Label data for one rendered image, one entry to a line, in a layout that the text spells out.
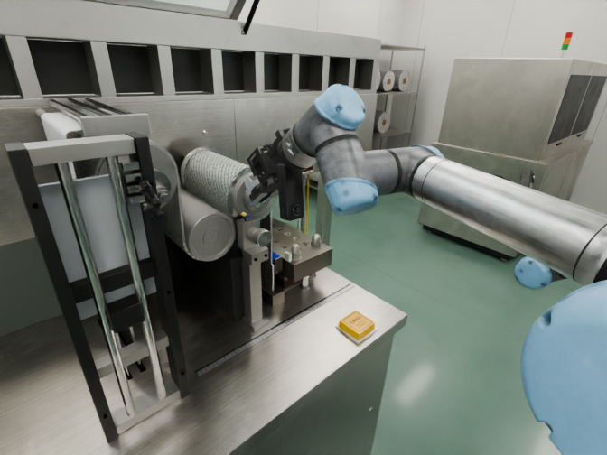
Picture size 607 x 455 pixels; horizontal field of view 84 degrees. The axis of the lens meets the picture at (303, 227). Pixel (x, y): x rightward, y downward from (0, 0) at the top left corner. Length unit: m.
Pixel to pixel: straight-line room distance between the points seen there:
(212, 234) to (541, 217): 0.63
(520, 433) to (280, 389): 1.52
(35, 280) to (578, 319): 1.07
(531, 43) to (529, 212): 4.76
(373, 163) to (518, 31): 4.77
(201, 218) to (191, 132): 0.38
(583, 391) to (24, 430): 0.87
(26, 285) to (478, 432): 1.89
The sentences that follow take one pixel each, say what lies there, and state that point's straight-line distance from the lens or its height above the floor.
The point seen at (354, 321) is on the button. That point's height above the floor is 0.92.
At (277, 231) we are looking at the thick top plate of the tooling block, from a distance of 1.15.
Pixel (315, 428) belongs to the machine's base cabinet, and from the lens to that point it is 1.03.
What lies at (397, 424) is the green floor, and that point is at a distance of 1.93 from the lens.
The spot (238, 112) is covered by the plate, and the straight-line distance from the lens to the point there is 1.16.
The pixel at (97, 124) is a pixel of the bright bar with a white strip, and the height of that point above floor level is 1.45.
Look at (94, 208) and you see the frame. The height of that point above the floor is 1.34.
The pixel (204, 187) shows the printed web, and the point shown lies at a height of 1.25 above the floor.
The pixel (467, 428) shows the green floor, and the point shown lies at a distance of 2.04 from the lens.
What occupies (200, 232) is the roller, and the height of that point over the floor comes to 1.19.
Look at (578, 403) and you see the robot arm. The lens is 0.30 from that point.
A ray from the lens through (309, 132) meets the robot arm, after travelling 0.56.
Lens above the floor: 1.54
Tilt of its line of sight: 25 degrees down
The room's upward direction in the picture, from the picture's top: 2 degrees clockwise
